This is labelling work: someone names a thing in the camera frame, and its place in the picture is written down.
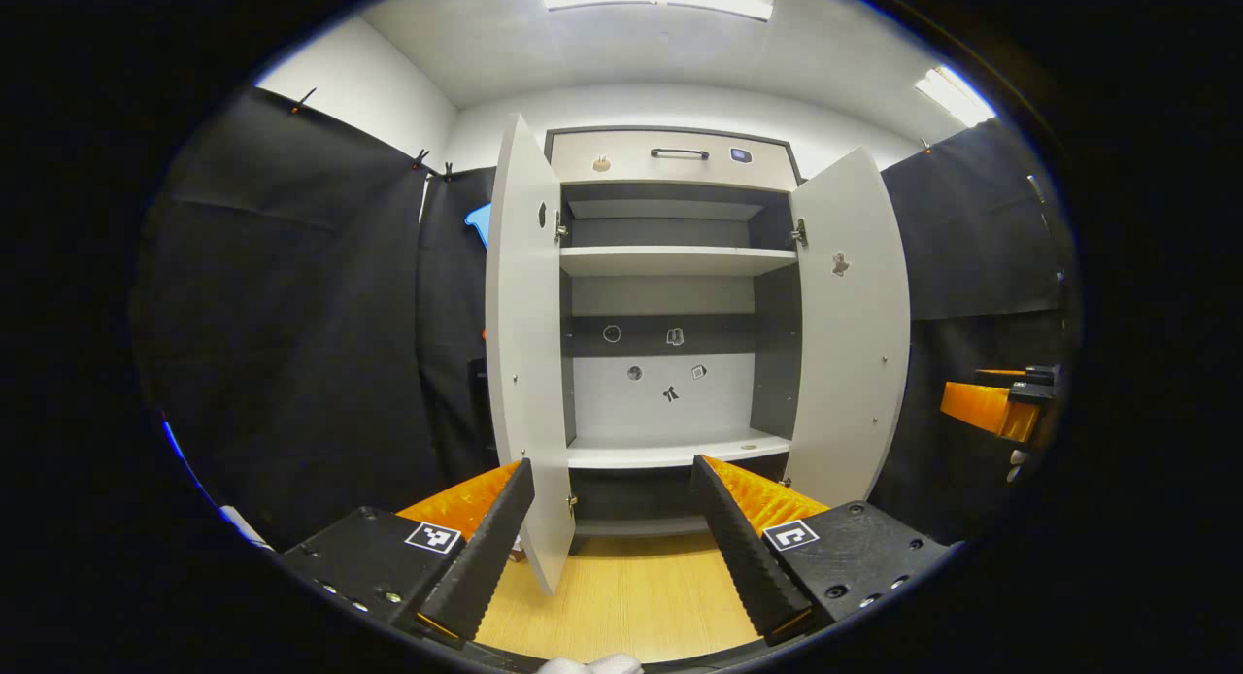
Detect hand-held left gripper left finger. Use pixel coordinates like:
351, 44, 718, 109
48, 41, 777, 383
282, 457, 537, 646

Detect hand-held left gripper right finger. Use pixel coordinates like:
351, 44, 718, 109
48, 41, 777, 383
689, 454, 962, 648

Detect grey shoe cabinet door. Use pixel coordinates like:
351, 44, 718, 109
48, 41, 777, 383
484, 113, 577, 597
785, 146, 912, 508

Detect grey double-door shoe cabinet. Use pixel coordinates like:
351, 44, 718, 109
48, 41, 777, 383
484, 113, 912, 597

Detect grey cabinet shelf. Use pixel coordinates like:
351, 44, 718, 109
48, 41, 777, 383
566, 428, 792, 470
560, 246, 799, 278

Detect grey cabinet drawer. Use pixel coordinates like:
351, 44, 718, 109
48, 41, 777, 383
549, 130, 799, 193

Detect black backdrop cloth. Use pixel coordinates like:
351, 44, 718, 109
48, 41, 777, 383
131, 86, 1084, 554

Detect small ceiling light panel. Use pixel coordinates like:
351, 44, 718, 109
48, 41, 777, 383
913, 65, 999, 128

